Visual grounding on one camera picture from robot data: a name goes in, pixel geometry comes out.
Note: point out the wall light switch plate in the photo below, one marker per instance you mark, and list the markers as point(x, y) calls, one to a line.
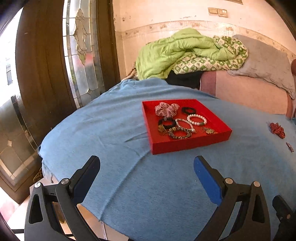
point(218, 12)

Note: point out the red shallow tray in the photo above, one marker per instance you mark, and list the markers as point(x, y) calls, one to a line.
point(187, 134)

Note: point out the stained glass wooden door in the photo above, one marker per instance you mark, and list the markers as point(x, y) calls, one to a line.
point(56, 57)

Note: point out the light blue blanket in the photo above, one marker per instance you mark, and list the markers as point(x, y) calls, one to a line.
point(159, 197)

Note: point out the gold round brooch with pearl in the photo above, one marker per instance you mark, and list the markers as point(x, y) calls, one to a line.
point(208, 131)

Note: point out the pink mattress sheet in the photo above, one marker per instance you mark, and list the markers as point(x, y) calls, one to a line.
point(248, 91)

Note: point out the red polka dot scrunchie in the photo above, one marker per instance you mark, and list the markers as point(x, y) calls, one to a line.
point(277, 129)

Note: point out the green quilted comforter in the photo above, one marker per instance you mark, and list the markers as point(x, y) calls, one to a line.
point(188, 51)

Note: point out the grey pillow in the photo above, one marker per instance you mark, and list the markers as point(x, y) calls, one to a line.
point(267, 63)

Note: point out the purple leaf hair clip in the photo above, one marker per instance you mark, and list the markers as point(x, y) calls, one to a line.
point(290, 147)

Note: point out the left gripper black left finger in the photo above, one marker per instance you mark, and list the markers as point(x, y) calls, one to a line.
point(41, 218)

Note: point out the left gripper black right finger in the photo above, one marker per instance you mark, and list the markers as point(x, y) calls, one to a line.
point(252, 220)

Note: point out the red white checkered scrunchie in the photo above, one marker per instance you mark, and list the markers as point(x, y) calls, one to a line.
point(166, 110)

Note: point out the black furry scrunchie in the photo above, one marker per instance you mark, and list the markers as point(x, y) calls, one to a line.
point(167, 123)

